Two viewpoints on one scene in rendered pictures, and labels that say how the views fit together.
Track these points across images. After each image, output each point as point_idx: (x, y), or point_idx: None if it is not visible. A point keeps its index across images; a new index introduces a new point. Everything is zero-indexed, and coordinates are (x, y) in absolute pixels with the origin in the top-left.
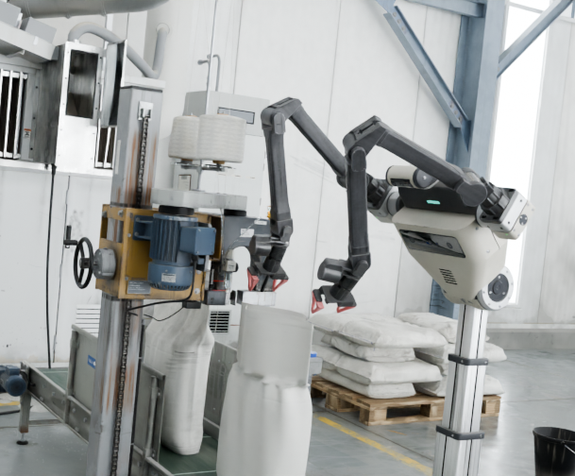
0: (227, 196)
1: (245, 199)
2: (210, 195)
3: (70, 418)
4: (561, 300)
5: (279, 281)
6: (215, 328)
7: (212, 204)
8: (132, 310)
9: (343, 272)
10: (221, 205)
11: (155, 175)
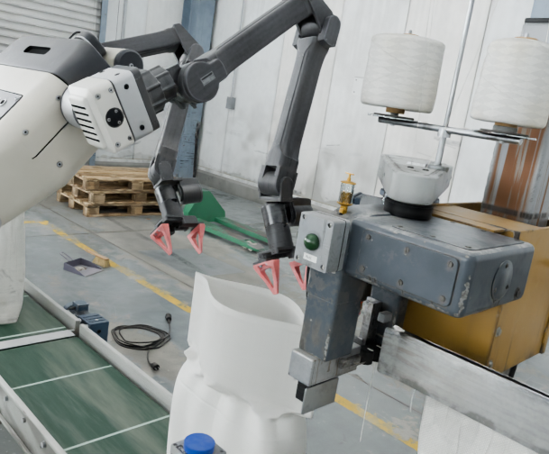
0: (385, 164)
1: (390, 176)
2: (381, 159)
3: None
4: None
5: (265, 273)
6: (367, 400)
7: (379, 172)
8: None
9: (175, 189)
10: (381, 177)
11: (493, 155)
